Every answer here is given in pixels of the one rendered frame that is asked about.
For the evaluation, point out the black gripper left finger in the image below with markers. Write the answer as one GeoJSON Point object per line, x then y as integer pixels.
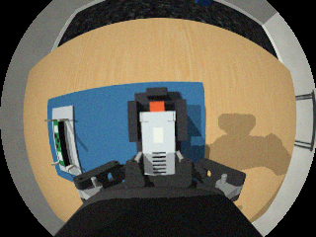
{"type": "Point", "coordinates": [89, 183]}

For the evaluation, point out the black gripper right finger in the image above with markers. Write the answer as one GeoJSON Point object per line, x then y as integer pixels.
{"type": "Point", "coordinates": [229, 180]}

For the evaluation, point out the grey box cover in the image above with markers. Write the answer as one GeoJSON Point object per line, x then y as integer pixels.
{"type": "Point", "coordinates": [158, 142]}

